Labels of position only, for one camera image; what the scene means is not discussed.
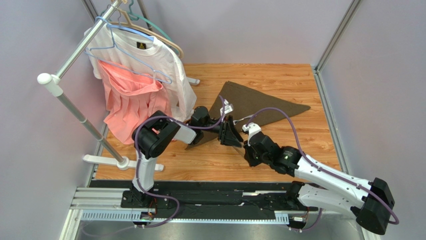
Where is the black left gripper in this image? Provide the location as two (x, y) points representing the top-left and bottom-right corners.
(200, 115), (244, 149)

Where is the olive brown cloth napkin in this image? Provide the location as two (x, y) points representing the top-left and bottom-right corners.
(185, 81), (311, 150)

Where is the silver fork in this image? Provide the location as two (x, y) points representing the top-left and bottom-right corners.
(233, 114), (253, 125)

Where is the silver table knife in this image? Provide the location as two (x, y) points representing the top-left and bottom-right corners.
(233, 146), (246, 158)

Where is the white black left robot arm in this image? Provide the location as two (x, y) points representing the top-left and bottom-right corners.
(120, 106), (243, 208)

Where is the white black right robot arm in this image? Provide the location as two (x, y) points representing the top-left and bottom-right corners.
(244, 131), (395, 235)

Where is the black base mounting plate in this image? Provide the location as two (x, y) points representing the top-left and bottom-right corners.
(89, 180), (318, 220)

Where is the pink pleated skirt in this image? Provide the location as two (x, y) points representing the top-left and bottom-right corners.
(97, 61), (172, 145)

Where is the white t-shirt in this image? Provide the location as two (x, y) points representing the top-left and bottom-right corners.
(87, 24), (197, 122)

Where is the wooden clothes hanger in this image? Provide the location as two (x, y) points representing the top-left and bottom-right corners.
(108, 8), (184, 59)

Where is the teal clothes hanger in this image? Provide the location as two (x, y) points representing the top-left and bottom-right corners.
(116, 0), (184, 59)

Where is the white clothes rack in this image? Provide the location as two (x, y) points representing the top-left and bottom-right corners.
(36, 0), (201, 172)

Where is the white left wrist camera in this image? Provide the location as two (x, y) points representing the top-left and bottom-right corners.
(220, 99), (234, 116)

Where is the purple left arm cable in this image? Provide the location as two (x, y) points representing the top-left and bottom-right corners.
(133, 95), (231, 229)

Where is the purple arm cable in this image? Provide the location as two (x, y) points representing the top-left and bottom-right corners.
(133, 95), (231, 229)
(242, 107), (400, 233)

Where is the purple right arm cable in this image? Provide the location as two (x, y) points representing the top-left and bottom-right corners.
(242, 107), (400, 233)

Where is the aluminium frame rail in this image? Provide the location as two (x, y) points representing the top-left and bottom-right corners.
(58, 0), (382, 240)

